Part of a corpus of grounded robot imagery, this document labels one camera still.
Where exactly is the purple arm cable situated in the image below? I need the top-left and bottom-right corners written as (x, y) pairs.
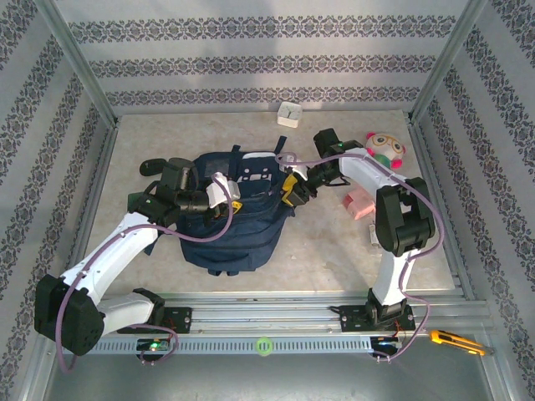
top-left (275, 152), bottom-right (443, 363)
top-left (56, 173), bottom-right (235, 373)

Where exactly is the pink pencil case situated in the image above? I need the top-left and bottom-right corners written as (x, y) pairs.
top-left (341, 186), bottom-right (376, 221)

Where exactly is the pink and white plush toy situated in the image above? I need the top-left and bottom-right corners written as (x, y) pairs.
top-left (365, 132), bottom-right (406, 170)

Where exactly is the black oval case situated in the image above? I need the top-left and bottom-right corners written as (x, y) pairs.
top-left (140, 158), bottom-right (169, 177)

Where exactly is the grey slotted cable tray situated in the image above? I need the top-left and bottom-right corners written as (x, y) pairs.
top-left (83, 337), bottom-right (374, 355)

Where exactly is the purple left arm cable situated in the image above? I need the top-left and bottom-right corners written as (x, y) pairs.
top-left (56, 173), bottom-right (235, 373)

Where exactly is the small white cube clock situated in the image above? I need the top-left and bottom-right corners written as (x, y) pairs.
top-left (276, 101), bottom-right (303, 129)

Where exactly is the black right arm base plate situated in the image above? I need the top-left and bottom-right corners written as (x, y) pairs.
top-left (334, 304), bottom-right (417, 334)

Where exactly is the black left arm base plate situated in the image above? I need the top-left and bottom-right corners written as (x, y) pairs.
top-left (116, 307), bottom-right (193, 335)

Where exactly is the aluminium frame post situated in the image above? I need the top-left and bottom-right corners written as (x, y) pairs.
top-left (409, 0), bottom-right (488, 124)
top-left (35, 0), bottom-right (120, 126)

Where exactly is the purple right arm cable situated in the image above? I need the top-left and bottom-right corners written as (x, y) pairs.
top-left (275, 152), bottom-right (443, 363)

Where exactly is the aluminium table side rail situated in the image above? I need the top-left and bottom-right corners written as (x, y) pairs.
top-left (407, 119), bottom-right (476, 301)
top-left (58, 119), bottom-right (120, 293)

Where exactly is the yellow utility knife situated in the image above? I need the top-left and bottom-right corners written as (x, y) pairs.
top-left (430, 329), bottom-right (488, 357)

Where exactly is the aluminium mounting rail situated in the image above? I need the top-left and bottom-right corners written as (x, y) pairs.
top-left (39, 292), bottom-right (497, 336)

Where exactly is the circuit board with green light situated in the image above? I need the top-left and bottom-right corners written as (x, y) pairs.
top-left (136, 338), bottom-right (172, 354)

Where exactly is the navy blue backpack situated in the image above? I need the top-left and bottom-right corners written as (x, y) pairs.
top-left (175, 135), bottom-right (296, 277)

